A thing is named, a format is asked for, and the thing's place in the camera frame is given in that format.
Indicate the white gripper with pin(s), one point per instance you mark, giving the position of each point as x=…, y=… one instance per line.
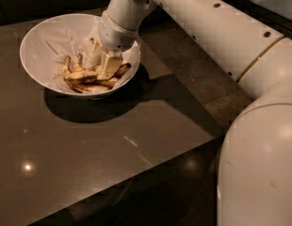
x=116, y=37

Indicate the spotted yellow banana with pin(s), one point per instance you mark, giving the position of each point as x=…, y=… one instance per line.
x=83, y=76

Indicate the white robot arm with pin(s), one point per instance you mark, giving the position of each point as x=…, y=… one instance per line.
x=255, y=164

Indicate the right short yellow banana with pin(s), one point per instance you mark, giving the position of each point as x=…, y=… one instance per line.
x=124, y=68

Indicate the front lower yellow banana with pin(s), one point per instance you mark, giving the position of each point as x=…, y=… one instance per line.
x=93, y=87

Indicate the white bowl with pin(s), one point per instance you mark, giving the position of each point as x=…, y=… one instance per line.
x=38, y=59

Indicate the white paper liner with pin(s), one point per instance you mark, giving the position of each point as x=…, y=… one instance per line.
x=73, y=54

